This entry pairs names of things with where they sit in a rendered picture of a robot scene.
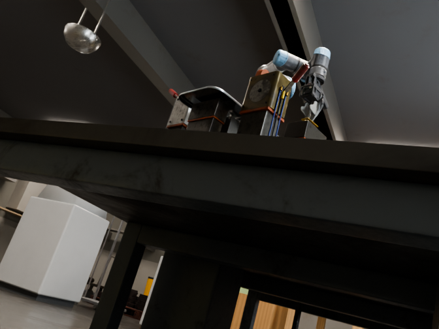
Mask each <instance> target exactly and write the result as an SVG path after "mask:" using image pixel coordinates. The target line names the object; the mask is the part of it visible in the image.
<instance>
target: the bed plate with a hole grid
mask: <svg viewBox="0 0 439 329"><path fill-rule="evenodd" d="M0 139H5V140H17V141H24V142H36V143H43V144H54V145H61V146H72V147H79V148H91V149H103V150H110V151H121V152H128V153H140V154H147V155H158V156H165V157H177V158H183V159H195V160H202V161H214V162H220V163H232V164H238V165H250V166H262V167H269V168H281V169H287V170H299V171H305V172H317V173H324V174H336V175H343V176H354V177H361V178H372V179H379V180H391V181H403V182H410V183H421V184H428V185H439V148H434V147H424V146H405V145H396V144H377V143H368V142H349V141H339V140H321V139H311V138H293V137H282V136H264V135H254V134H236V133H217V132H208V131H189V130H180V129H161V128H151V127H133V126H123V125H105V124H95V123H77V122H66V121H48V120H38V119H20V118H10V117H0ZM60 188H62V189H64V190H66V191H68V192H70V193H72V194H74V195H75V196H77V197H79V198H81V199H83V200H85V201H87V202H89V203H90V204H93V205H94V206H97V207H98V208H100V209H102V210H104V211H106V212H108V213H110V214H111V215H113V216H115V217H117V218H119V219H121V220H123V221H125V222H126V223H127V222H128V221H130V222H134V223H140V224H143V225H150V226H153V227H159V228H165V229H169V230H175V231H179V232H185V233H188V234H194V235H198V236H204V237H208V238H214V239H218V240H223V241H227V242H233V243H239V244H243V245H249V246H253V247H259V248H262V249H268V250H272V251H278V252H282V253H288V254H292V255H298V256H301V257H307V258H311V259H317V260H323V261H327V262H333V263H337V264H342V265H346V266H352V267H356V268H362V269H366V270H372V271H375V272H381V273H385V274H391V275H397V276H401V277H407V278H410V279H416V280H420V281H426V282H429V283H436V284H438V281H439V251H433V250H428V249H421V248H417V247H410V246H405V245H398V244H394V243H387V242H379V241H375V240H368V239H364V238H356V237H352V236H345V235H341V234H333V233H329V232H322V231H318V230H310V229H306V228H299V227H292V226H287V225H280V224H276V223H269V222H264V221H257V220H253V219H246V218H241V217H234V216H230V215H223V214H218V213H211V212H207V211H200V210H192V209H188V208H181V207H177V206H169V205H165V204H158V203H154V202H147V201H142V200H135V199H131V198H124V197H119V196H112V195H105V194H101V193H93V192H89V191H82V190H78V189H70V188H66V187H60ZM244 273H247V274H253V275H258V276H261V277H266V278H269V279H274V280H278V281H283V282H286V283H291V284H294V285H299V286H303V287H308V288H311V289H316V290H321V291H324V292H330V293H333V294H338V295H341V296H346V297H349V298H355V299H358V300H362V301H366V302H371V303H374V304H380V305H383V306H387V307H393V308H396V309H401V310H405V311H409V312H412V313H418V314H421V315H426V316H430V317H433V314H432V313H426V312H423V311H418V310H414V309H409V308H406V307H401V306H397V305H393V304H387V303H384V302H379V301H375V300H371V299H367V298H362V297H358V296H354V295H350V294H345V293H342V292H336V291H333V290H328V289H323V288H320V287H315V286H311V285H306V284H303V283H298V282H294V281H290V280H286V279H281V278H277V277H272V276H269V275H264V274H259V273H255V272H251V271H247V270H245V271H244Z"/></svg>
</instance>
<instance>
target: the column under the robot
mask: <svg viewBox="0 0 439 329"><path fill-rule="evenodd" d="M244 271H245V270H242V269H239V268H234V267H230V266H225V265H222V264H216V263H213V262H208V261H205V260H200V259H196V258H191V257H186V256H183V255H178V254H174V253H169V252H166V251H165V253H164V255H163V259H162V262H161V265H160V268H159V271H158V274H157V278H156V281H155V284H154V287H153V290H152V293H151V296H150V300H149V302H148V306H147V308H146V312H145V315H144V318H143V321H142V324H141V327H140V329H230V328H231V323H232V320H233V315H234V312H235V307H236V303H237V300H238V295H239V292H240V287H241V284H242V279H243V276H244Z"/></svg>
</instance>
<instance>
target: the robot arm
mask: <svg viewBox="0 0 439 329"><path fill-rule="evenodd" d="M313 55H314V56H313V58H311V60H309V61H305V60H303V59H301V58H299V57H297V56H295V55H292V54H290V53H288V52H287V51H283V50H278V51H277V52H276V53H275V55H274V58H273V61H271V62H270V63H268V64H267V65H262V66H260V67H259V68H258V69H257V71H258V70H260V69H267V70H268V71H269V72H273V71H280V72H283V71H286V70H287V71H290V72H292V73H294V74H295V73H296V72H297V71H298V70H299V68H300V67H301V66H302V64H303V63H307V64H309V67H310V68H309V69H308V70H307V71H306V72H305V73H304V75H303V76H302V78H301V79H300V80H301V82H305V84H304V86H301V90H302V95H301V90H300V93H299V97H300V98H303V99H304V100H305V101H306V102H305V104H304V106H301V112H302V113H303V114H304V118H310V116H311V112H312V117H311V120H312V121H313V120H314V119H315V118H316V117H317V115H318V114H319V112H320V111H321V110H325V109H328V107H329V105H328V103H327V100H326V98H325V94H324V92H323V89H322V87H321V86H322V85H323V84H324V81H325V78H326V74H327V69H328V65H329V60H330V55H331V53H330V51H329V50H328V49H326V48H323V47H320V48H317V49H315V51H314V54H313ZM257 71H256V73H257ZM256 73H255V74H256ZM295 87H296V83H295V84H294V85H293V86H292V88H291V93H290V96H289V99H290V98H291V97H292V96H293V94H294V92H295Z"/></svg>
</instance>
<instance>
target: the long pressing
mask: <svg viewBox="0 0 439 329"><path fill-rule="evenodd" d="M218 98H220V99H221V100H222V101H224V102H225V103H226V104H228V105H229V106H230V107H229V111H228V113H230V114H231V115H229V116H227V117H231V116H233V117H235V118H236V120H238V121H240V120H241V117H242V116H241V115H240V114H239V112H240V111H241V108H242V105H241V104H240V103H239V102H237V101H236V100H235V99H234V98H232V96H230V95H229V94H228V93H226V92H225V91H224V90H222V89H221V88H219V87H215V86H206V87H202V88H199V89H194V90H191V91H187V92H183V93H181V94H179V99H180V101H181V102H182V103H184V104H185V105H186V106H187V107H189V108H190V109H191V108H192V106H193V104H195V103H199V102H204V101H209V100H213V99H218Z"/></svg>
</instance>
